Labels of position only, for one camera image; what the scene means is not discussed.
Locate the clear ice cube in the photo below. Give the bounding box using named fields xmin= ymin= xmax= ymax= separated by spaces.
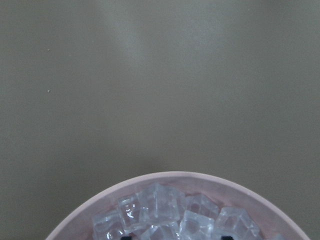
xmin=138 ymin=222 xmax=180 ymax=240
xmin=92 ymin=209 xmax=125 ymax=240
xmin=213 ymin=206 xmax=263 ymax=240
xmin=137 ymin=183 xmax=186 ymax=224
xmin=117 ymin=193 xmax=150 ymax=234
xmin=185 ymin=194 xmax=220 ymax=220
xmin=179 ymin=210 xmax=215 ymax=240

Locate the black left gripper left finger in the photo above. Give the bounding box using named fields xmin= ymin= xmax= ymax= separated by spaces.
xmin=120 ymin=236 xmax=132 ymax=240

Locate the pink bowl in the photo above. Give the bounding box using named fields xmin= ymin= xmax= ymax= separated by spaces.
xmin=47 ymin=171 xmax=309 ymax=240

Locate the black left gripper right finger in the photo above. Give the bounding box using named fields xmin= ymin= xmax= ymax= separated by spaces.
xmin=221 ymin=236 xmax=233 ymax=240

